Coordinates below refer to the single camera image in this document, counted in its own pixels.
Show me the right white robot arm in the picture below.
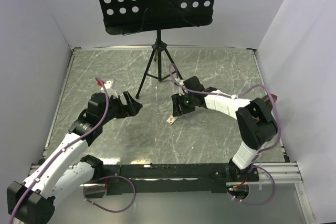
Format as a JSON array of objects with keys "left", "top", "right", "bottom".
[{"left": 171, "top": 76, "right": 278, "bottom": 181}]

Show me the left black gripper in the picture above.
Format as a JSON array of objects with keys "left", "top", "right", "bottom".
[{"left": 100, "top": 91, "right": 142, "bottom": 125}]

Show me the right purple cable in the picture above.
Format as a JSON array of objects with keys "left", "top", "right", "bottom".
[{"left": 167, "top": 63, "right": 283, "bottom": 154}]

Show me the purple cable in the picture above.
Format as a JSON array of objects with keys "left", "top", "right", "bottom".
[
  {"left": 9, "top": 77, "right": 113, "bottom": 222},
  {"left": 167, "top": 63, "right": 283, "bottom": 154}
]

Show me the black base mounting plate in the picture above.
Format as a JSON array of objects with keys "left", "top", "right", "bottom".
[{"left": 72, "top": 163, "right": 259, "bottom": 196}]

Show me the aluminium rail frame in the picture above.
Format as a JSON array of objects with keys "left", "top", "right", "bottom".
[{"left": 26, "top": 47, "right": 316, "bottom": 224}]

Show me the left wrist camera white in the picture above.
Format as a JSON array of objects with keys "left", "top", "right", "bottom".
[{"left": 96, "top": 78, "right": 119, "bottom": 99}]

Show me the black perforated music stand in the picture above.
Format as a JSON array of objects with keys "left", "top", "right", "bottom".
[{"left": 91, "top": 0, "right": 221, "bottom": 99}]

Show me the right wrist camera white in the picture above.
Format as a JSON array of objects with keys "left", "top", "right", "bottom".
[{"left": 175, "top": 78, "right": 188, "bottom": 96}]

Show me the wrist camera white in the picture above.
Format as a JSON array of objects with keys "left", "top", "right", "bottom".
[
  {"left": 175, "top": 78, "right": 188, "bottom": 96},
  {"left": 96, "top": 78, "right": 119, "bottom": 99}
]

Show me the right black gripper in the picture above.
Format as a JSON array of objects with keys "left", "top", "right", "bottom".
[{"left": 171, "top": 91, "right": 196, "bottom": 118}]

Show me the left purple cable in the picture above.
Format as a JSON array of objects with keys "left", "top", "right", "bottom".
[{"left": 9, "top": 77, "right": 113, "bottom": 222}]

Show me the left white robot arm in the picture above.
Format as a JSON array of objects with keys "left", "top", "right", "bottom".
[{"left": 7, "top": 91, "right": 142, "bottom": 223}]

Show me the brown wooden metronome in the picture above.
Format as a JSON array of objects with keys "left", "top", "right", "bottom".
[{"left": 262, "top": 94, "right": 278, "bottom": 111}]

